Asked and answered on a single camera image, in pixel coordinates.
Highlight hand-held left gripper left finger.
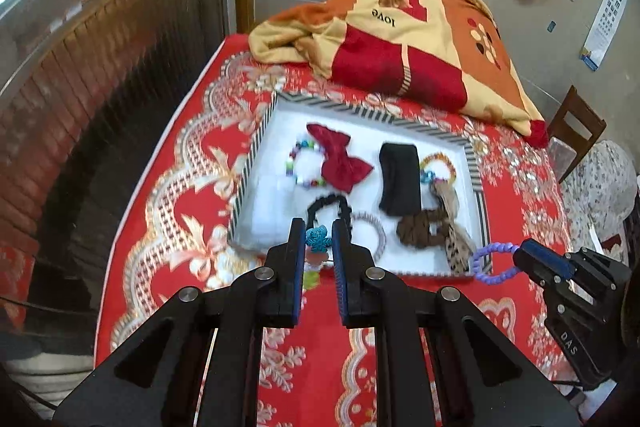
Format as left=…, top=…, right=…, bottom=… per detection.
left=52, top=218, right=307, bottom=427

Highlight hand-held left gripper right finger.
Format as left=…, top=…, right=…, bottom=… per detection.
left=331, top=219, right=581, bottom=427

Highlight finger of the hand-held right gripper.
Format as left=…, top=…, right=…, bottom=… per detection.
left=512, top=251, right=571, bottom=292
left=520, top=239, right=576, bottom=280

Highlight teal green flower bracelet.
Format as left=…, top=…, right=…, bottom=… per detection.
left=302, top=227, right=335, bottom=290

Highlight purple bead bracelet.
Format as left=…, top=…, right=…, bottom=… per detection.
left=470, top=241, right=523, bottom=285

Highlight black scrunchie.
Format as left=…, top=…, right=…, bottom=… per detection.
left=306, top=194, right=354, bottom=233

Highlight striped cardboard box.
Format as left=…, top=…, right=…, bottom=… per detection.
left=227, top=92, right=493, bottom=282

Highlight leopard ribbon hair bow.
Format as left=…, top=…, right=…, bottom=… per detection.
left=430, top=181, right=477, bottom=273

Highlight brown braided hair tie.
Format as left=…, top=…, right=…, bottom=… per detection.
left=396, top=207, right=451, bottom=250

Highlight multicolour bead bracelet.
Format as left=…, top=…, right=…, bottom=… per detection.
left=287, top=139, right=328, bottom=188

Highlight black headband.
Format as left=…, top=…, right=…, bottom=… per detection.
left=378, top=143, right=422, bottom=216

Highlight red velvet bow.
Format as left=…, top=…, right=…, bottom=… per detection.
left=306, top=123, right=375, bottom=194

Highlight translucent orange bead bracelet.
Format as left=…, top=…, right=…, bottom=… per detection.
left=419, top=153, right=458, bottom=188

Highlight floral grey cushion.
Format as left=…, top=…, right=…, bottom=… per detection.
left=562, top=140, right=638, bottom=253

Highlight wooden chair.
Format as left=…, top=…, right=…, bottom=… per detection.
left=546, top=85, right=607, bottom=184

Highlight red embroidered tablecloth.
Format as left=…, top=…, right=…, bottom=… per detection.
left=94, top=34, right=576, bottom=427

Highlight yellow red printed blanket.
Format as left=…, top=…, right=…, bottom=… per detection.
left=248, top=0, right=550, bottom=148

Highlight silver bracelet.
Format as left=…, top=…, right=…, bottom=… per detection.
left=347, top=212, right=387, bottom=254

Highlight wall calendar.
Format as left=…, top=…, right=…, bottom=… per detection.
left=580, top=0, right=630, bottom=72

